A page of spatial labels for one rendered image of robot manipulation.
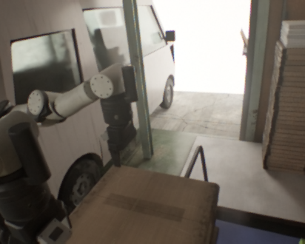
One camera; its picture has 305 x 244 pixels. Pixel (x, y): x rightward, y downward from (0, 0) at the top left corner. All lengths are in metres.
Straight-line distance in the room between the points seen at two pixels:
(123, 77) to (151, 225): 0.41
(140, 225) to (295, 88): 1.74
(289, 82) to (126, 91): 1.66
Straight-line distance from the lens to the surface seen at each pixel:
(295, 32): 2.00
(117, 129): 0.64
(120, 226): 0.67
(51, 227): 0.47
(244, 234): 1.79
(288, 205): 2.20
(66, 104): 0.69
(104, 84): 0.57
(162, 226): 0.65
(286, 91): 2.09
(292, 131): 2.26
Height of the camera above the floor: 1.62
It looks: 27 degrees down
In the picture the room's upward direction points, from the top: 6 degrees counter-clockwise
